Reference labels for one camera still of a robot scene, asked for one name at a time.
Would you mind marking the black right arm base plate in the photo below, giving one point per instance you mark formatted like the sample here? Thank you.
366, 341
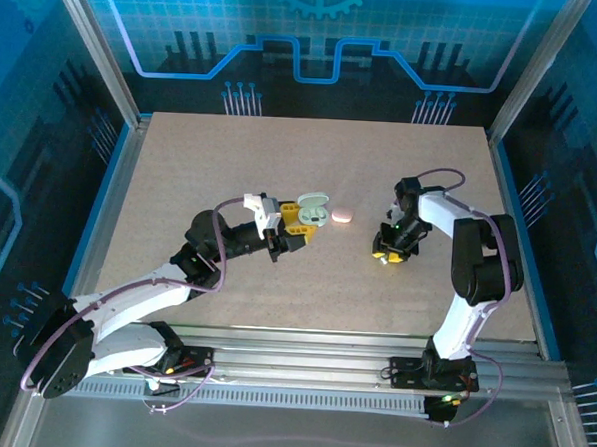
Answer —
403, 371

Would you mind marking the pink earbud charging case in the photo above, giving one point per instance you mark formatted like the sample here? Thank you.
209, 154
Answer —
342, 215

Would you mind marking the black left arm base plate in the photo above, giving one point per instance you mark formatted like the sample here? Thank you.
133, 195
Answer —
195, 372

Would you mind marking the aluminium base beam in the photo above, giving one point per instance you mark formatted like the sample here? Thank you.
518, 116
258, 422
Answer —
296, 363

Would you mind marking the aluminium table side rail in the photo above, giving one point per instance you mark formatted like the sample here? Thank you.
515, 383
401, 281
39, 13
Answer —
497, 159
107, 223

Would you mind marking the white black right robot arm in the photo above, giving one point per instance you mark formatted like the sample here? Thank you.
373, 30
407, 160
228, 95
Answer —
460, 332

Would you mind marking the aluminium table edge rail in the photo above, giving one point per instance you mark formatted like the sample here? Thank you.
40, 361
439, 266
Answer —
297, 339

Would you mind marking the pale green earbud charging case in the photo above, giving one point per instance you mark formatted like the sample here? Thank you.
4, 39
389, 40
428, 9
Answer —
314, 199

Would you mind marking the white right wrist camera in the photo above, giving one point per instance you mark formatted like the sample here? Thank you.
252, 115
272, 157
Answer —
393, 209

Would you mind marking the black electronics box with LEDs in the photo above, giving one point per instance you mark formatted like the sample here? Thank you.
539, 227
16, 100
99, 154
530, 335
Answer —
439, 411

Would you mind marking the grey metal front panel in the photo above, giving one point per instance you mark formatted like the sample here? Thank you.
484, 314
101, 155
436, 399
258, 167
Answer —
292, 433

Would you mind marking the aluminium frame post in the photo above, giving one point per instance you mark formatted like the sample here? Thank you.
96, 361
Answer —
534, 70
99, 48

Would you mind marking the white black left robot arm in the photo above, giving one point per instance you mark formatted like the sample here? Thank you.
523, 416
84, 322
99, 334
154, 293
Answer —
129, 295

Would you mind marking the blue table side trim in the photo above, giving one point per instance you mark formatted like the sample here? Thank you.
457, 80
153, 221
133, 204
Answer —
101, 198

